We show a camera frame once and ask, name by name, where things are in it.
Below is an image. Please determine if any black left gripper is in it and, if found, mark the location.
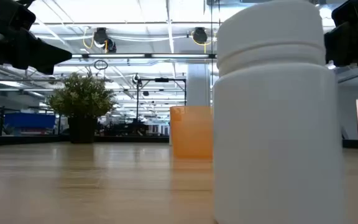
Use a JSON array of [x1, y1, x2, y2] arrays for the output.
[[0, 0, 73, 75]]

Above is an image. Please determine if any white pill bottle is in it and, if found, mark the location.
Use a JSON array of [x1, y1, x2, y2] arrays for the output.
[[212, 0, 347, 224]]

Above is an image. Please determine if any orange translucent plastic basket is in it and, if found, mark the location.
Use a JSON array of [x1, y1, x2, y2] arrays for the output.
[[169, 105, 214, 159]]

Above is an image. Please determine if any green artificial bushy plant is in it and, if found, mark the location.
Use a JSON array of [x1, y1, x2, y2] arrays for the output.
[[47, 72, 117, 119]]

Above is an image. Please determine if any blue storage bin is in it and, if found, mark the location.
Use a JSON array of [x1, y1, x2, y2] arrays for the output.
[[4, 112, 57, 129]]

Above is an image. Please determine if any black plant pot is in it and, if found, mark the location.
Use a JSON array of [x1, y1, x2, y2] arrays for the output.
[[67, 116, 98, 144]]

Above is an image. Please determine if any black overhead light bar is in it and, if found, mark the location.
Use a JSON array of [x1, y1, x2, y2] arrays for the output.
[[71, 53, 217, 60]]

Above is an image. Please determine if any white building column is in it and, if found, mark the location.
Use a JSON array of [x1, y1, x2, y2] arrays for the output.
[[186, 63, 213, 106]]

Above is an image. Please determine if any black hanging cable loop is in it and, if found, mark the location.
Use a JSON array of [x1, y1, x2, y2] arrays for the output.
[[93, 59, 109, 71]]

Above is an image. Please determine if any black table edge rail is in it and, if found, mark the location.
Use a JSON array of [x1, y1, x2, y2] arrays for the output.
[[0, 134, 358, 150]]

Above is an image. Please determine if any black metal frame rig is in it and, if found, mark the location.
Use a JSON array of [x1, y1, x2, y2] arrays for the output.
[[136, 78, 187, 124]]

